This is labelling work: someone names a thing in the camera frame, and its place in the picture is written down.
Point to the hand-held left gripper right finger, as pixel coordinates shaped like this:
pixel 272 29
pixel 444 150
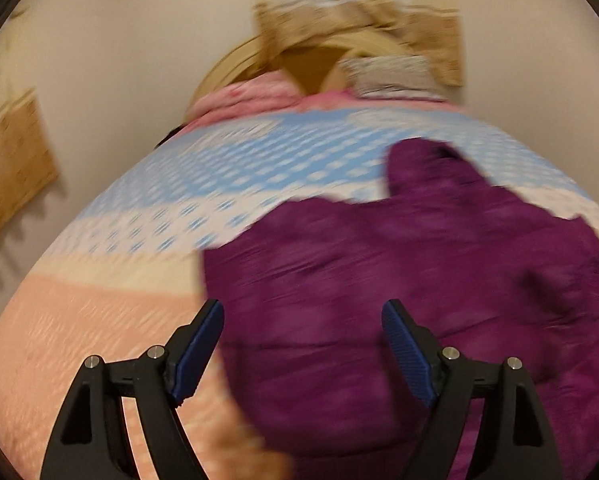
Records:
pixel 409 355

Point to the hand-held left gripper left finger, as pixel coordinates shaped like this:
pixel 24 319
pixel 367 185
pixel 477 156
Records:
pixel 199 350

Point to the folded pink blanket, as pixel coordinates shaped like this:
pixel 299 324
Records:
pixel 244 95

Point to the purple fleece garment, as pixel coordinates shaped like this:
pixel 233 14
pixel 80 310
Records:
pixel 354 270

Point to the grey patterned pillow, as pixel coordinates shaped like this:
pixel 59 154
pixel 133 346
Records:
pixel 389 72

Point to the polka dot bed sheet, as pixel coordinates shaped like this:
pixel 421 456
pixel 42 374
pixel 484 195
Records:
pixel 129 260

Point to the beige patterned curtain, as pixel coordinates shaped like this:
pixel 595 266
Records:
pixel 14 160
pixel 299 15

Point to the wooden headboard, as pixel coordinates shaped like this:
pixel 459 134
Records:
pixel 309 67

